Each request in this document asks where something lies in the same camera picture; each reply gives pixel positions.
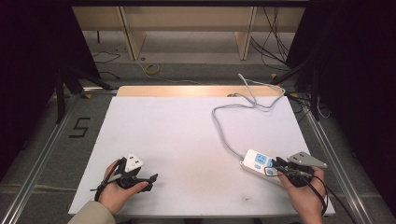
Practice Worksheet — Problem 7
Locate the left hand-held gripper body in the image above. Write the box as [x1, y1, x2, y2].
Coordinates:
[115, 152, 145, 190]

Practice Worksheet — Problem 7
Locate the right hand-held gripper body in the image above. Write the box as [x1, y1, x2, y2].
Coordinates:
[285, 151, 329, 189]

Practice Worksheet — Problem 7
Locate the white power strip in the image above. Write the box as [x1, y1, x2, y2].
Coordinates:
[239, 148, 289, 188]

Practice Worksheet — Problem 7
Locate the person's left hand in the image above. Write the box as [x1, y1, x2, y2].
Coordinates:
[98, 159, 149, 216]

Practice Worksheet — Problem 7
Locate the person's right hand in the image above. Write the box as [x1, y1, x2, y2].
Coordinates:
[277, 166, 327, 217]

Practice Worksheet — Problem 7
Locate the white board mat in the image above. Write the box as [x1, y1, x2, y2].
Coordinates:
[67, 95, 336, 217]

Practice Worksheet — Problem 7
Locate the black metal stand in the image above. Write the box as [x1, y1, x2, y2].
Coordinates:
[54, 63, 114, 125]
[270, 57, 322, 121]

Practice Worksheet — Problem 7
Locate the yellow tape roll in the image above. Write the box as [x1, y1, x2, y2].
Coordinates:
[145, 63, 162, 77]

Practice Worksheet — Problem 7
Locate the dark curtain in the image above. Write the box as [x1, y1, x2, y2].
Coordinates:
[284, 0, 396, 216]
[0, 0, 102, 183]

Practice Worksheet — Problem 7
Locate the light wooden shelf unit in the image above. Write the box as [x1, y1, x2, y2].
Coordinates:
[71, 6, 306, 62]

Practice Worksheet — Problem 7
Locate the aluminium rail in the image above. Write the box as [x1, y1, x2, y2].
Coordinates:
[303, 106, 375, 224]
[0, 92, 82, 224]

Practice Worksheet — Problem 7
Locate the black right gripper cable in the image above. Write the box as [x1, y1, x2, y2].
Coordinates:
[263, 166, 358, 224]

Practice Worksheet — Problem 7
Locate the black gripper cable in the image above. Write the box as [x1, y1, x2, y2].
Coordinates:
[90, 158, 123, 203]
[263, 166, 358, 224]

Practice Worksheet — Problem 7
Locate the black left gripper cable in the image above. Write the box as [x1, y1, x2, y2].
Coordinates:
[90, 158, 123, 203]

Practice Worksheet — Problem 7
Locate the grey power strip cable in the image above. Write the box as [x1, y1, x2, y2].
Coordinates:
[211, 73, 287, 160]

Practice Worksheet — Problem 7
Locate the white floor cable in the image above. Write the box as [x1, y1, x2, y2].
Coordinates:
[135, 58, 203, 86]

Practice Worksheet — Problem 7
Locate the thin black floor cable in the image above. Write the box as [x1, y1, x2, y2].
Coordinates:
[91, 50, 122, 80]

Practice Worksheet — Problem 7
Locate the bundle of black cables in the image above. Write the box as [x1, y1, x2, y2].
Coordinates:
[249, 6, 292, 69]

